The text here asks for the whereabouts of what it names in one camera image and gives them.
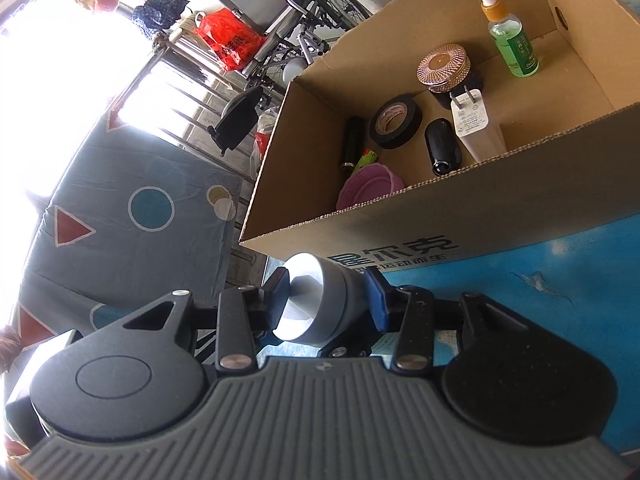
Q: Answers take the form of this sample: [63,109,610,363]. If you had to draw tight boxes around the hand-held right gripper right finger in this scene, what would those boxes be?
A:
[364,266,526,375]

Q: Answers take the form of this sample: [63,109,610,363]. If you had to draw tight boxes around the black electrical tape roll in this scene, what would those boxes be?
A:
[370,93,423,150]

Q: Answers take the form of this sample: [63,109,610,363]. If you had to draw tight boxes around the black jar with rose-gold lid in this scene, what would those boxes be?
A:
[417,42,483,108]

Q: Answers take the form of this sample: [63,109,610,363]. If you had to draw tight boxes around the white charger plug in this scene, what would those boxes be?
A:
[447,85,508,163]

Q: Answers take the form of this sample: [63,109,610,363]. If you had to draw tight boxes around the black cylindrical tube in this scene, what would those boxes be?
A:
[340,116,364,173]

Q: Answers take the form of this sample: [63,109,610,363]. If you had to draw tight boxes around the white bottle with green label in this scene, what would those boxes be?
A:
[272,252,373,346]

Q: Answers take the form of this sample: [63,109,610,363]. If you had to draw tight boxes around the pink plastic bowl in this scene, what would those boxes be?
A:
[336,162,404,211]

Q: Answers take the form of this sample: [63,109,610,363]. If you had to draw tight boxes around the metal railing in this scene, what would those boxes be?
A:
[107,25,281,191]

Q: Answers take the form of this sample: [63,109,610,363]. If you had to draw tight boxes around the black key fob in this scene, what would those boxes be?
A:
[424,118,462,177]

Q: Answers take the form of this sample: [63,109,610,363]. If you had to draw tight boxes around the green dropper bottle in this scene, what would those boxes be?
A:
[475,0,540,78]

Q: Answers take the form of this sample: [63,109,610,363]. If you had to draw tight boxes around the brown cardboard box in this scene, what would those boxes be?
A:
[239,0,640,273]

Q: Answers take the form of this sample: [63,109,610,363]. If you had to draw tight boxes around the printed blue blanket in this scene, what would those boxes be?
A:
[15,110,243,356]

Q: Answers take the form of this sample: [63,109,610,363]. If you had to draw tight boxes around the white round ball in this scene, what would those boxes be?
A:
[282,57,307,83]

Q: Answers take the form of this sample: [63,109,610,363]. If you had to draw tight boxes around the red and white plastic bag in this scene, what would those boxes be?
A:
[250,110,273,171]

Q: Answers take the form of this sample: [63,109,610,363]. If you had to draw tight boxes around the blue checked cloth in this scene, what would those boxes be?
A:
[132,0,196,38]

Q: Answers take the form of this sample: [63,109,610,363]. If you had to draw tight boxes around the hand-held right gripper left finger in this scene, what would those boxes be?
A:
[122,267,292,372]

